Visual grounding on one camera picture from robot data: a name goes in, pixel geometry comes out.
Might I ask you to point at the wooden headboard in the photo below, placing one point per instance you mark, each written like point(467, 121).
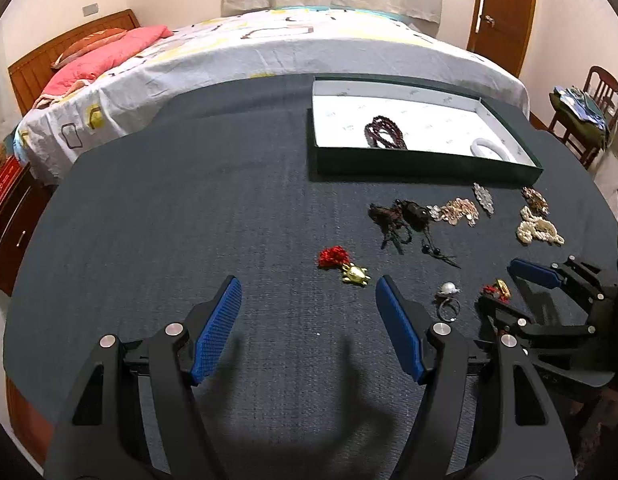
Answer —
point(34, 70)

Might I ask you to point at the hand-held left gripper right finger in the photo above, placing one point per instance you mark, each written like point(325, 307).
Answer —
point(399, 325)

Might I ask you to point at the orange brown pillow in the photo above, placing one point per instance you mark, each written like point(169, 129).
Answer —
point(84, 45)

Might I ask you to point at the bed with patterned sheet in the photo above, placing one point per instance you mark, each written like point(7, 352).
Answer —
point(289, 50)

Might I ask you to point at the pile of clothes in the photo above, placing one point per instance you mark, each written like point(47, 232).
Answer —
point(581, 115)

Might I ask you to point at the gold turtle pendant red tassel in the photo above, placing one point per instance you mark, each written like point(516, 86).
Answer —
point(354, 274)

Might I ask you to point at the red box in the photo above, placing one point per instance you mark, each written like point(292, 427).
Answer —
point(4, 177)

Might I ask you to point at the white jade bangle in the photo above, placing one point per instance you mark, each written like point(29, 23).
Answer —
point(476, 147)

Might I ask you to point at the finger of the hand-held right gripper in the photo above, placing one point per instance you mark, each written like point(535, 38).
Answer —
point(534, 272)
point(509, 317)

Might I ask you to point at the green tray with white lining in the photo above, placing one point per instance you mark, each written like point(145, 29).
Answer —
point(414, 115)

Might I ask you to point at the wooden chair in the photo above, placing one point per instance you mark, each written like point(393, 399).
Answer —
point(606, 85)

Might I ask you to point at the red and gold pendant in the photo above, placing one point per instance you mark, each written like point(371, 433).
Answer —
point(501, 287)

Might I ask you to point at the white desk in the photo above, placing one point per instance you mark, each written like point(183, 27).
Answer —
point(614, 170)

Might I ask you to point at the silver brooch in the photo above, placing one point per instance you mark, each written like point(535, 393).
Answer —
point(483, 196)

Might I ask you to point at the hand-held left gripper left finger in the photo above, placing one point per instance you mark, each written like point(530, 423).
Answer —
point(216, 330)

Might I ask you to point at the dark wooden nightstand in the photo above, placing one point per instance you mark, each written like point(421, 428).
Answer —
point(14, 230)

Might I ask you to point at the grey wall socket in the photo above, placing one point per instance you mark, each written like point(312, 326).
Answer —
point(91, 9)

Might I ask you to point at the pink pillow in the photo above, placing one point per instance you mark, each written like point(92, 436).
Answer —
point(114, 55)

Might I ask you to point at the wooden door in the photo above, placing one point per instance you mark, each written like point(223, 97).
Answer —
point(509, 10)

